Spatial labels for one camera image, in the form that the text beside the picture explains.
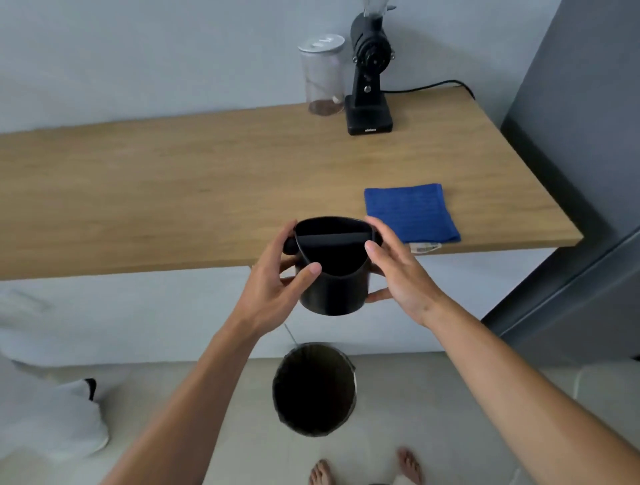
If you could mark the black waste bin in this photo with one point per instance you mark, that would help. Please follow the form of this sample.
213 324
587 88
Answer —
314 389

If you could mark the coffee beans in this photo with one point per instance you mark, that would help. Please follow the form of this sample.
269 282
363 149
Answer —
324 107

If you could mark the clear glass jar with lid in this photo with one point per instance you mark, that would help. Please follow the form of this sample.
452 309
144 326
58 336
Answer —
322 70

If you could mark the person's left thumb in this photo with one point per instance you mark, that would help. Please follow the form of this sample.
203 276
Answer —
302 282

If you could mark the black coffee grinder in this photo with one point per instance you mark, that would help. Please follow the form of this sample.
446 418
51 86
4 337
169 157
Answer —
367 90

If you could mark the white fabric bundle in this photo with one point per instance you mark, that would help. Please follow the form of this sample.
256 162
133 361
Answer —
45 409

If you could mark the person's right middle finger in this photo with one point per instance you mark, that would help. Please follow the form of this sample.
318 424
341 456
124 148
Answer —
382 229

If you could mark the black knock box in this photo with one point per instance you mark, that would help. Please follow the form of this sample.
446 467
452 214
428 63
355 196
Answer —
335 280

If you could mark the person's right forearm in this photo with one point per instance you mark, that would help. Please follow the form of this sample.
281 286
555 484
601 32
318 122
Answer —
510 394

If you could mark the person's left forearm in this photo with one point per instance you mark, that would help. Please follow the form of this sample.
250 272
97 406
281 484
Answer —
190 399

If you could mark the person's foot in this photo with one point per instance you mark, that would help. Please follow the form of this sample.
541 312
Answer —
321 473
410 467

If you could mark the person's right thumb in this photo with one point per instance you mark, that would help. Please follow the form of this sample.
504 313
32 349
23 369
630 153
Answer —
378 296

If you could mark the blue folded cloth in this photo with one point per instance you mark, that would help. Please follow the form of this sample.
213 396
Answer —
412 212

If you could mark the grey refrigerator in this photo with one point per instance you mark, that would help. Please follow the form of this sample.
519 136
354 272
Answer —
580 175

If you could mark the person's right hand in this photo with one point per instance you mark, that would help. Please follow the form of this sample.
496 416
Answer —
407 280

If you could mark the person's left foot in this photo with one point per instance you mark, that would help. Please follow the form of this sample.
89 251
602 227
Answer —
321 473

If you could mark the person's right foot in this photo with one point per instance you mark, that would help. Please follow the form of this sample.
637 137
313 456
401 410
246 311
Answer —
410 467

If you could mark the person's left hand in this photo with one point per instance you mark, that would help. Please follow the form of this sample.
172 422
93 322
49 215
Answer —
262 292

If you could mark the white cloth tag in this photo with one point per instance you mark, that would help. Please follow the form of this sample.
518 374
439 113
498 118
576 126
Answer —
425 248

